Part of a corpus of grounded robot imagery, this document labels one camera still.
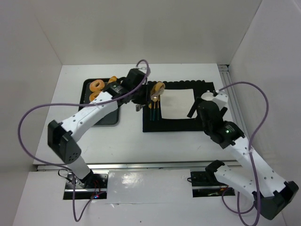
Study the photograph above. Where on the aluminium rail right side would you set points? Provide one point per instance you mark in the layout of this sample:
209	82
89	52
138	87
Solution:
233	99

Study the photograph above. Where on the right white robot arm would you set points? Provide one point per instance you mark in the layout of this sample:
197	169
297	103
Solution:
269	192

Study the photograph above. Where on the gold fork dark handle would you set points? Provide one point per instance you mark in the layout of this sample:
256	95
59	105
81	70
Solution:
158	110

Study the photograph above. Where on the black baking tray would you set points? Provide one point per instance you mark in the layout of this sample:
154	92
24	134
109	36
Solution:
109	120

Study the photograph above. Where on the black placemat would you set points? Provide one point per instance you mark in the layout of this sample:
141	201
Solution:
167	125

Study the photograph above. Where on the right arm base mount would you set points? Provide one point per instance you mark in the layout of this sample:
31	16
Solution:
203	186

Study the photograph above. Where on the white square plate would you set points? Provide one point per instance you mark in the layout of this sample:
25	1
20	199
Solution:
175	104

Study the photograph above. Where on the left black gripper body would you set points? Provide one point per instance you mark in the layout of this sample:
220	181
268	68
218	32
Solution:
146	93

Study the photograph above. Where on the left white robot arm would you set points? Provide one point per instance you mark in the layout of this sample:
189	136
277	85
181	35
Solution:
63	136

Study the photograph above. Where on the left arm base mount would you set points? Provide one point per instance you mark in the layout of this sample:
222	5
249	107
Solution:
96	189

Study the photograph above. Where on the white cup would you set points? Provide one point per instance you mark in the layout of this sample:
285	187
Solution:
207	96

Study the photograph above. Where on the gold spoon dark handle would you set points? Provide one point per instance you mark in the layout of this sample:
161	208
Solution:
154	111

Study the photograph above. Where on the lower glazed donut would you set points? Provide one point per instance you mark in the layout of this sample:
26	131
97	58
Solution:
94	95

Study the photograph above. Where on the upper glazed donut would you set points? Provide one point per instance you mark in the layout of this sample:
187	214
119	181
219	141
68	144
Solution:
97	85

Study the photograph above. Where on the aluminium rail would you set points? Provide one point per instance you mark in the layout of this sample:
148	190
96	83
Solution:
138	166
233	99

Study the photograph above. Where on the metal tongs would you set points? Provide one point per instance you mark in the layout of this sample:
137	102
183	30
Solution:
142	96

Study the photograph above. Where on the long bread loaf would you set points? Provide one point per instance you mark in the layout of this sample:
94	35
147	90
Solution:
112	79

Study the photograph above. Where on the gold knife dark handle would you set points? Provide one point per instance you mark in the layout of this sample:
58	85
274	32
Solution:
150	111

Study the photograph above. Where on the small tan round bun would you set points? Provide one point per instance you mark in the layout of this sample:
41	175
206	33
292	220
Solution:
157	89

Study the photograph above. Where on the aluminium rail front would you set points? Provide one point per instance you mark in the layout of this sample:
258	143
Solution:
138	166

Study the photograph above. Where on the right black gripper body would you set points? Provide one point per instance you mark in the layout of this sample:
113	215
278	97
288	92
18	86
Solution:
202	105

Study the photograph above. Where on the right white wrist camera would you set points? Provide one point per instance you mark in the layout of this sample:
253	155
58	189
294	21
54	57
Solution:
221	99

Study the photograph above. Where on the glazed donut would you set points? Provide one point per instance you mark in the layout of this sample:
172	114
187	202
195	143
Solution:
94	95
97	85

